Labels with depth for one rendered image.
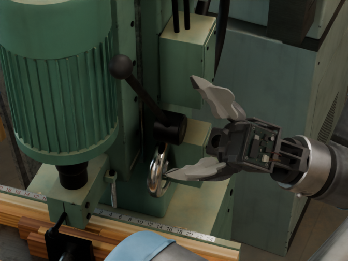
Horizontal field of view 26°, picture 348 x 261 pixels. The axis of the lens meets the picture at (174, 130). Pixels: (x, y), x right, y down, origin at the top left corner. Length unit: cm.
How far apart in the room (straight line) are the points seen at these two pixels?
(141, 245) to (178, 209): 90
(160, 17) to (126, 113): 19
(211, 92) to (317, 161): 19
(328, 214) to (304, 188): 162
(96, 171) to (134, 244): 62
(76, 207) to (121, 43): 31
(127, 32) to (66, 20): 24
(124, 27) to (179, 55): 13
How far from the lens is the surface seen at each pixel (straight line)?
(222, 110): 114
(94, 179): 139
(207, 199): 172
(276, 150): 112
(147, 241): 80
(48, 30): 107
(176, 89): 139
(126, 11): 126
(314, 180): 118
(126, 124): 138
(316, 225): 276
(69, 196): 137
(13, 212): 154
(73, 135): 120
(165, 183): 149
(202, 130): 146
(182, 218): 168
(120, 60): 104
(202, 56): 132
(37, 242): 147
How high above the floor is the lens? 207
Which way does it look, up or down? 43 degrees down
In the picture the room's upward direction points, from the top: straight up
